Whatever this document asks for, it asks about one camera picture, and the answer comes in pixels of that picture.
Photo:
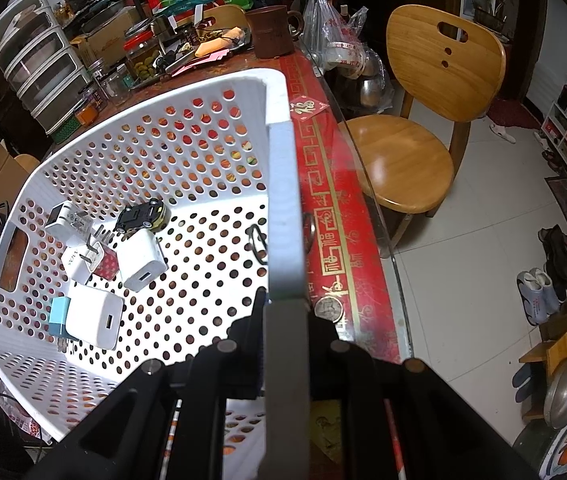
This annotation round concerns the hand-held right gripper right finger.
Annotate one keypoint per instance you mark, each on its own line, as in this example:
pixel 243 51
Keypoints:
pixel 353 375

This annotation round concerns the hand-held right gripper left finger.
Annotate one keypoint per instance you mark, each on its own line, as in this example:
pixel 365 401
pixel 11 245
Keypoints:
pixel 243 360

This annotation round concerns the white cube charger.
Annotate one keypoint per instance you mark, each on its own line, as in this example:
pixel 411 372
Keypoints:
pixel 138 260

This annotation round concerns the large white power adapter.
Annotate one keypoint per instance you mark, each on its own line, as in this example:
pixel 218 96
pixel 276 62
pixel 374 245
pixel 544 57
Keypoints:
pixel 90 317

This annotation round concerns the red patterned charger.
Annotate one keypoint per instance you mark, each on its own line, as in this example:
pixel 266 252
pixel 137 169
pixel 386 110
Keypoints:
pixel 107 265

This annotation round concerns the yellow toy car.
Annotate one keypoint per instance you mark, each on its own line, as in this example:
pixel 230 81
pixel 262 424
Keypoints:
pixel 138 215

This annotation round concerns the light blue charger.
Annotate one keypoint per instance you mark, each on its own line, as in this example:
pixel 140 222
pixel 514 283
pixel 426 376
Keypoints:
pixel 58 320

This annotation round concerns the white charger with metal prongs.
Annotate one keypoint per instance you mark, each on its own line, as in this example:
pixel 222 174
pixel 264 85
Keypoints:
pixel 75 265

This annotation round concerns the white perforated plastic basket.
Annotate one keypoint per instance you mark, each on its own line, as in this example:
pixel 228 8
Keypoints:
pixel 203 170

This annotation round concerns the white charger with clear cover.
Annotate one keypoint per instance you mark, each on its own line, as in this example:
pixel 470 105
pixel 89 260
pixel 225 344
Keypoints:
pixel 63 220

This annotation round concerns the silver round coin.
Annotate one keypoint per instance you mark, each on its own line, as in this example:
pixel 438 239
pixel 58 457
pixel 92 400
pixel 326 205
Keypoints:
pixel 330 309

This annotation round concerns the small wooden stool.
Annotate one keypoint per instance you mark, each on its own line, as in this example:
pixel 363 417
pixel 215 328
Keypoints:
pixel 548 355

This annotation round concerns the white and blue slippers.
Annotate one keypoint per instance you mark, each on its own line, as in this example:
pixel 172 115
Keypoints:
pixel 538 295

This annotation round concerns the metal basin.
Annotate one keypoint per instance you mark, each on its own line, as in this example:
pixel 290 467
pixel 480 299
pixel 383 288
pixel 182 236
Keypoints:
pixel 566 392

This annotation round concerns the patterned plate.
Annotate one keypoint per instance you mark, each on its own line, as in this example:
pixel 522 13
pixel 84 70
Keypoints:
pixel 563 452

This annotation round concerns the dark sandals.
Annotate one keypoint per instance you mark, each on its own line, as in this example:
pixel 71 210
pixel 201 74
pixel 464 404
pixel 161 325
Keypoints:
pixel 558 260

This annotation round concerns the red paper decoration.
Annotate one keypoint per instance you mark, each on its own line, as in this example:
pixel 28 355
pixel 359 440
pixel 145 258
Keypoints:
pixel 309 107

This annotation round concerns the white slipper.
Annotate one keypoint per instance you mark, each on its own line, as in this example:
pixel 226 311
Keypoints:
pixel 503 132

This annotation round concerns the orange jar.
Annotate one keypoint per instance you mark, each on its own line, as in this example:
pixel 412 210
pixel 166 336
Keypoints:
pixel 85 115

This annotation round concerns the round wooden stool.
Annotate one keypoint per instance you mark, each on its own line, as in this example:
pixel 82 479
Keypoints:
pixel 25 161

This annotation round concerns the steel kettle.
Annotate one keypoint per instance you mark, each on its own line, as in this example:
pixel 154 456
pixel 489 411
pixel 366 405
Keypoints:
pixel 376 80

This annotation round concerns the empty glass jar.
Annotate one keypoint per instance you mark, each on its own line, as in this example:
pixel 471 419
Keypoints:
pixel 113 87

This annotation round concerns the red doormat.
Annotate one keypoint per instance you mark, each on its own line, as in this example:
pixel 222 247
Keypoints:
pixel 513 112

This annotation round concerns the red-lidded pickle jar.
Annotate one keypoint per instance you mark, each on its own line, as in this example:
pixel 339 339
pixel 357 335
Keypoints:
pixel 141 57

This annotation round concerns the white tape roll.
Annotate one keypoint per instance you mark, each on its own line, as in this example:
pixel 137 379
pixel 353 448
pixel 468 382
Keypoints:
pixel 343 52

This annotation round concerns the wooden chair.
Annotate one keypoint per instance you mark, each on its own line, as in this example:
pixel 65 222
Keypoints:
pixel 443 60

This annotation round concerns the brown mug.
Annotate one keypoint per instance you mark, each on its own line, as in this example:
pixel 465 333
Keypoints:
pixel 271 32

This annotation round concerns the clear plastic bag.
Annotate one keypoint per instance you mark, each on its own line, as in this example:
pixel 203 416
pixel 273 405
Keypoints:
pixel 323 20

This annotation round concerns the brown cardboard box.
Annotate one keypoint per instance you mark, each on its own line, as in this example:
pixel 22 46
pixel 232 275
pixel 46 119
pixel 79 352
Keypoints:
pixel 105 37

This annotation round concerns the white plastic drawer tower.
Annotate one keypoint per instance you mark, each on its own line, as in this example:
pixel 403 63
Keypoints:
pixel 38 60

